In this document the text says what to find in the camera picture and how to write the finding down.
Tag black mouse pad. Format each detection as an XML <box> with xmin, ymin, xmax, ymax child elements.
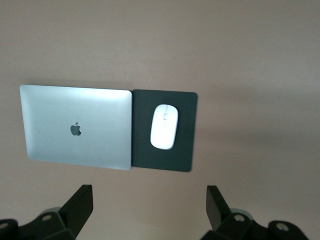
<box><xmin>130</xmin><ymin>88</ymin><xmax>198</xmax><ymax>173</ymax></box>

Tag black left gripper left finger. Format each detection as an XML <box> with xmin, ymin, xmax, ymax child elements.
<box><xmin>0</xmin><ymin>184</ymin><xmax>94</xmax><ymax>240</ymax></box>

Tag white computer mouse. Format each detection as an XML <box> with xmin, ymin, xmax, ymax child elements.
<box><xmin>149</xmin><ymin>103</ymin><xmax>180</xmax><ymax>151</ymax></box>

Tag silver closed laptop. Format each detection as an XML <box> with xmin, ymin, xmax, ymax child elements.
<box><xmin>19</xmin><ymin>84</ymin><xmax>133</xmax><ymax>171</ymax></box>

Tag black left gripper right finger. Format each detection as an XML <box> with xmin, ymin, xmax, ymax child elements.
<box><xmin>202</xmin><ymin>184</ymin><xmax>310</xmax><ymax>240</ymax></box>

